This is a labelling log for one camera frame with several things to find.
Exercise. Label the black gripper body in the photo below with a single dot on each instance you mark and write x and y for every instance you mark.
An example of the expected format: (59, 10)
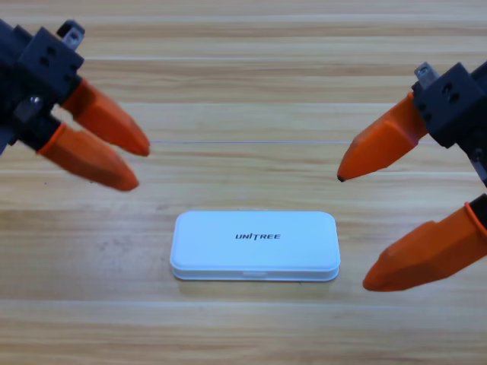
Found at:
(456, 106)
(38, 64)

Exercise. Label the white Unitree pencil case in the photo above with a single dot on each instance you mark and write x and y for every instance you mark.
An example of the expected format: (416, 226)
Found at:
(213, 245)

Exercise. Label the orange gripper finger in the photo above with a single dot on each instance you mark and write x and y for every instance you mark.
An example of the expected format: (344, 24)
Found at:
(384, 144)
(426, 258)
(87, 157)
(110, 121)

